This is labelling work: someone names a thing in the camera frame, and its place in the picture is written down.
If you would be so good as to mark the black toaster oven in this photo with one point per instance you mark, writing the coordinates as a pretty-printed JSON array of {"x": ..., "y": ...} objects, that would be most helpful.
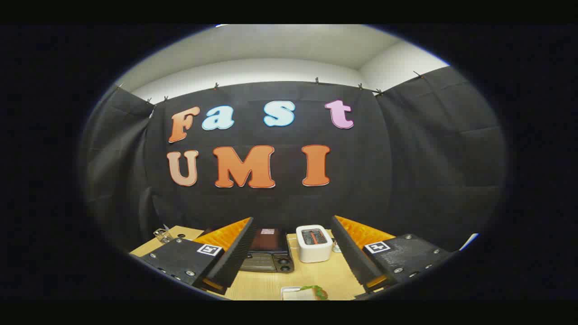
[{"x": 268, "y": 253}]

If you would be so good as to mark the white pop-up toaster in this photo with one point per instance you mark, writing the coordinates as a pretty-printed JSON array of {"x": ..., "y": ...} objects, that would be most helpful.
[{"x": 314, "y": 250}]

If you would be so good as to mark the small white drink bottle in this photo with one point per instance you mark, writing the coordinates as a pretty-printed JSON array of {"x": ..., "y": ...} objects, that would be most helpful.
[{"x": 336, "y": 247}]

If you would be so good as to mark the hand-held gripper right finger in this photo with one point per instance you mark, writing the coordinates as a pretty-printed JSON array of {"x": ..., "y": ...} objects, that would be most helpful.
[{"x": 352, "y": 257}]

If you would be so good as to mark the lettuce sandwich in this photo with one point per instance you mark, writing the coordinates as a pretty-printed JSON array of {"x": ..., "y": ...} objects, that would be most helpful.
[{"x": 311, "y": 291}]

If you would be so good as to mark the white plastic tray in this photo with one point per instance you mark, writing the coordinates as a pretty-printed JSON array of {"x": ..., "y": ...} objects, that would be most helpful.
[{"x": 285, "y": 293}]

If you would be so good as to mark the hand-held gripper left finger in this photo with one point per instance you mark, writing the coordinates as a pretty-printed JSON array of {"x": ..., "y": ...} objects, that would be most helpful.
[{"x": 235, "y": 259}]

